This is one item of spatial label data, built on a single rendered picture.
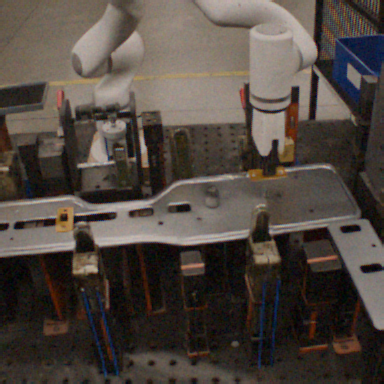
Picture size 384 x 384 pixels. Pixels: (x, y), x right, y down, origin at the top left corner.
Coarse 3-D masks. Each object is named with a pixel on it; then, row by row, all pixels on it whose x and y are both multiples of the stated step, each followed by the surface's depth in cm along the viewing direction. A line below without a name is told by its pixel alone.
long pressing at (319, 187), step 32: (160, 192) 126; (192, 192) 126; (224, 192) 125; (256, 192) 124; (288, 192) 123; (320, 192) 122; (96, 224) 118; (128, 224) 118; (160, 224) 117; (192, 224) 116; (224, 224) 116; (288, 224) 114; (320, 224) 114; (0, 256) 112
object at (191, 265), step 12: (192, 252) 111; (192, 264) 108; (192, 276) 106; (204, 276) 107; (192, 288) 108; (204, 288) 108; (192, 300) 110; (204, 300) 110; (192, 312) 113; (192, 324) 116; (204, 324) 116; (192, 336) 118; (204, 336) 118; (192, 348) 120; (204, 348) 121
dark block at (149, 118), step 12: (144, 120) 131; (156, 120) 131; (144, 132) 131; (156, 132) 131; (144, 144) 133; (156, 144) 133; (156, 156) 135; (156, 168) 137; (156, 180) 140; (156, 192) 142
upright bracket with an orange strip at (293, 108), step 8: (296, 88) 125; (296, 96) 126; (296, 104) 127; (288, 112) 128; (296, 112) 128; (288, 120) 129; (296, 120) 129; (288, 128) 131; (296, 128) 131; (288, 136) 132; (296, 136) 132; (296, 144) 133; (288, 240) 152
